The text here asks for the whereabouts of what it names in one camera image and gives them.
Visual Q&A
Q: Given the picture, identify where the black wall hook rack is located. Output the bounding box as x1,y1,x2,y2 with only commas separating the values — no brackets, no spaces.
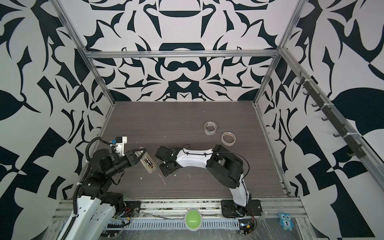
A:
296,71,367,159

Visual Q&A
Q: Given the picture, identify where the blue owl figurine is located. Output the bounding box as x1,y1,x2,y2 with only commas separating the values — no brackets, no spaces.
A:
278,213,294,232

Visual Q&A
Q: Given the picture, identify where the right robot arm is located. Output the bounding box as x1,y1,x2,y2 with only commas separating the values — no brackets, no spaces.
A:
155,145,262,218

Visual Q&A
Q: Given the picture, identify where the green round button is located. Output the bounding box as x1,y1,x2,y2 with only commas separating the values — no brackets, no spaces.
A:
184,209,203,231

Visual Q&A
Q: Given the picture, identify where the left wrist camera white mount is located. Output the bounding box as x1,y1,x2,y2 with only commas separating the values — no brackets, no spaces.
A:
110,136,128,157

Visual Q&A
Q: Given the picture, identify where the white slotted cable duct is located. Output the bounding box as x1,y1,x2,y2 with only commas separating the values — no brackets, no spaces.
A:
105,219,240,231

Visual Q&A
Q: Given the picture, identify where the large clear printed tape roll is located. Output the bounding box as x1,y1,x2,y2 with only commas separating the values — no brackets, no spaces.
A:
204,121,217,136

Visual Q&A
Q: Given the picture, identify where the small white orange tape roll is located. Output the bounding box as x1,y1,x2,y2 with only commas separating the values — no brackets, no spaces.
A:
221,132,237,147

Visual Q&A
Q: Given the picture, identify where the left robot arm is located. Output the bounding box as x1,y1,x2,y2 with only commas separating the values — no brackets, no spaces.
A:
58,137,147,240

